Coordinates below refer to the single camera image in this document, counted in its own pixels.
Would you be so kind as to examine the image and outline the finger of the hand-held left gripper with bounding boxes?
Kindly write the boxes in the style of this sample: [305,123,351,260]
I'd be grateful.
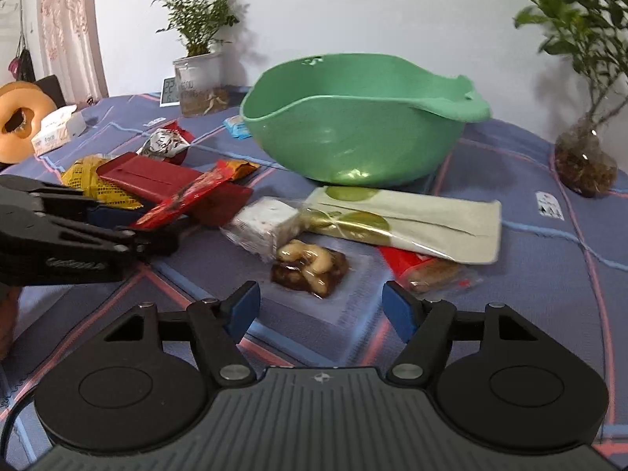
[115,223,190,258]
[0,174,145,229]

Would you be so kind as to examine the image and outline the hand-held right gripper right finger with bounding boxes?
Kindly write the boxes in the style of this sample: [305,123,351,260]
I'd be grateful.
[382,279,543,387]

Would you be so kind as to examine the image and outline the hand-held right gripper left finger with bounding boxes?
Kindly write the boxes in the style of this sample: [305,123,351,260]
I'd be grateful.
[104,279,262,387]

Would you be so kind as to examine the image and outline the red biscuit packet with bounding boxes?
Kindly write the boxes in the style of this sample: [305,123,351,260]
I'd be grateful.
[379,246,484,295]

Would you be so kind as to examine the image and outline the yellow snack packet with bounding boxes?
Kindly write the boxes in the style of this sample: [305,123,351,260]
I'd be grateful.
[61,154,143,208]

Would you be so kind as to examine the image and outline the dark red snack box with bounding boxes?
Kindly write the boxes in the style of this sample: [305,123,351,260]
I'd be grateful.
[97,152,253,226]

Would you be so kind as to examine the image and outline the long red snack packet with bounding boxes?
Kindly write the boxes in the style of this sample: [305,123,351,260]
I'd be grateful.
[130,167,241,230]

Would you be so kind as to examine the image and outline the clear nut snack packet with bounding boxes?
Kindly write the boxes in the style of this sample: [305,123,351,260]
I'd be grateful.
[270,238,378,327]

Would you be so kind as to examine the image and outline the white printed snack packet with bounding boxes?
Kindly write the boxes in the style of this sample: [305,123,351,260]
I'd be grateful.
[220,196,301,262]

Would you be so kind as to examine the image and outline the red and white snack packet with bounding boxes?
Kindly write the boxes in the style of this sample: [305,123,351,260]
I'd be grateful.
[135,126,195,160]

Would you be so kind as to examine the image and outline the cream and green snack packet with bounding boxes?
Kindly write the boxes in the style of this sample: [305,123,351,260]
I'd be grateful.
[297,185,502,264]

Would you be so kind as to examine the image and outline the orange snack packet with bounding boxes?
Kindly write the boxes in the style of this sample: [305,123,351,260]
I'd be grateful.
[216,158,261,182]

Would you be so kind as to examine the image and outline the green plastic bowl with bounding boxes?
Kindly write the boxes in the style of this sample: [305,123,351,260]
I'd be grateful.
[239,53,492,187]

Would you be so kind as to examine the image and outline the person's left forearm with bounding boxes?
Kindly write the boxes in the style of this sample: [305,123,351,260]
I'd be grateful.
[0,285,21,360]

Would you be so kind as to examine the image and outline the white tissue box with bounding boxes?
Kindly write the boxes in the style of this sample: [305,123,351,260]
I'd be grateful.
[31,104,85,156]

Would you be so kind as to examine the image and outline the blue checked tablecloth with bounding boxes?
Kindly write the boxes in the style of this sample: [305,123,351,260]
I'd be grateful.
[0,93,628,471]

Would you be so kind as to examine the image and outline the small blue snack packet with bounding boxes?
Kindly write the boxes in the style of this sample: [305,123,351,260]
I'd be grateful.
[223,114,252,139]

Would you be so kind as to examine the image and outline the dark chair back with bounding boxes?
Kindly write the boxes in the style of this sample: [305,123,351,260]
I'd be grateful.
[34,75,67,109]

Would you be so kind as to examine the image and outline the small-leaved potted plant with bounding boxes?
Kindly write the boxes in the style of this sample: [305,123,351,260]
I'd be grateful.
[153,0,241,117]

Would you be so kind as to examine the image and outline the clothes rack with bags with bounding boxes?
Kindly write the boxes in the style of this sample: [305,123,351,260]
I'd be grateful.
[0,0,36,84]

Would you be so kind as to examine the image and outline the white printed label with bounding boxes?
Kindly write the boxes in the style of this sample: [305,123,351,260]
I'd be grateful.
[535,190,565,221]

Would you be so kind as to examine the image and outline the pink patterned curtain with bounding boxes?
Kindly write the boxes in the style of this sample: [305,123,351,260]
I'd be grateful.
[37,0,110,104]

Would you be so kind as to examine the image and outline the leafy plant in glass vase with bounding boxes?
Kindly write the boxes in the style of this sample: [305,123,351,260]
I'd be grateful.
[513,0,628,198]

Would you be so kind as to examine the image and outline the orange ring cushion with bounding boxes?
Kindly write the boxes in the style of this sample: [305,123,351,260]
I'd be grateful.
[0,82,57,164]

